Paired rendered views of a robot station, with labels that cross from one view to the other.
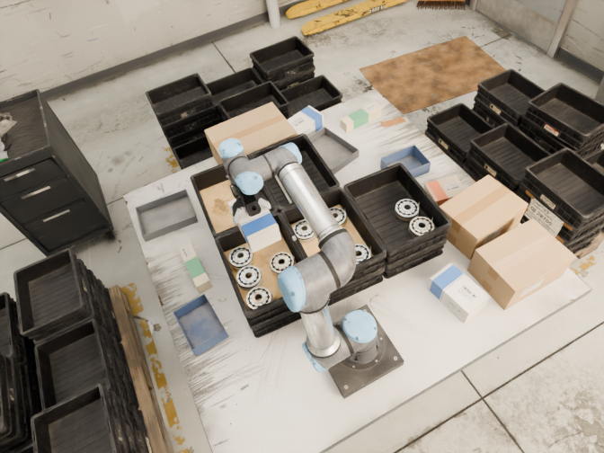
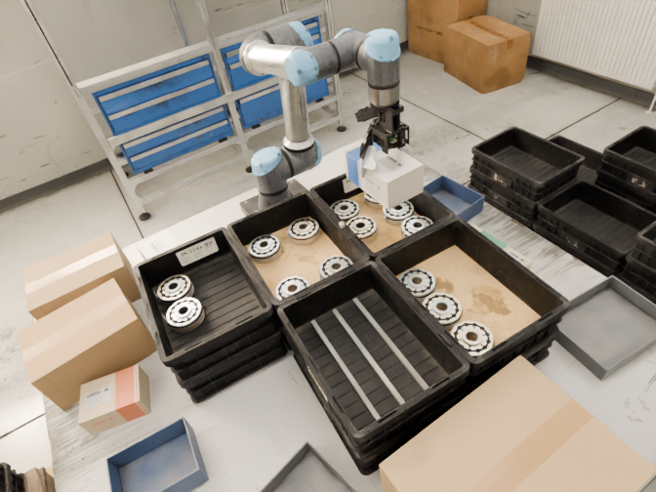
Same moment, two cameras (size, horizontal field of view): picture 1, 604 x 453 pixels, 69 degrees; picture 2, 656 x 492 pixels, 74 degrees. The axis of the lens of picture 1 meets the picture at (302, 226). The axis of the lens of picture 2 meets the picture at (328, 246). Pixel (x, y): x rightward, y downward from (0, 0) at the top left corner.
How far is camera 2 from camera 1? 2.10 m
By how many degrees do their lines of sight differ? 83
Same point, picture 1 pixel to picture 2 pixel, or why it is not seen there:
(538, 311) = not seen: hidden behind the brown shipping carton
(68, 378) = (604, 225)
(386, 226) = (222, 294)
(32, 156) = not seen: outside the picture
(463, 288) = (159, 249)
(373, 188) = (226, 350)
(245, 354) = not seen: hidden behind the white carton
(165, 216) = (610, 330)
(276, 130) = (437, 471)
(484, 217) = (87, 307)
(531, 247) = (60, 274)
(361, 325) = (263, 154)
